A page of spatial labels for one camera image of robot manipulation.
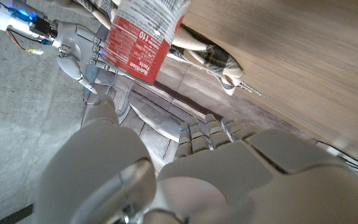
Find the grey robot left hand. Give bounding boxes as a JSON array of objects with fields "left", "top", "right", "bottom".
[{"left": 34, "top": 95, "right": 358, "bottom": 224}]

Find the red white labelled tin can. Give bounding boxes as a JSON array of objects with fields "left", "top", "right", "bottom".
[{"left": 103, "top": 0, "right": 192, "bottom": 85}]

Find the white power strip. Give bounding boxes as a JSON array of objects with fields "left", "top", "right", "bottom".
[{"left": 317, "top": 141, "right": 358, "bottom": 181}]

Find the beige plaid fringed scarf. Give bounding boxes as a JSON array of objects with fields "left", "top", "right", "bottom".
[{"left": 73, "top": 0, "right": 262, "bottom": 96}]

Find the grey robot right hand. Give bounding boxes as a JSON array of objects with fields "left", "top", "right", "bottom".
[{"left": 52, "top": 19, "right": 127, "bottom": 95}]

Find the printed sofa room backdrop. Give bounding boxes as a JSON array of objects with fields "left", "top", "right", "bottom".
[{"left": 82, "top": 55, "right": 323, "bottom": 175}]

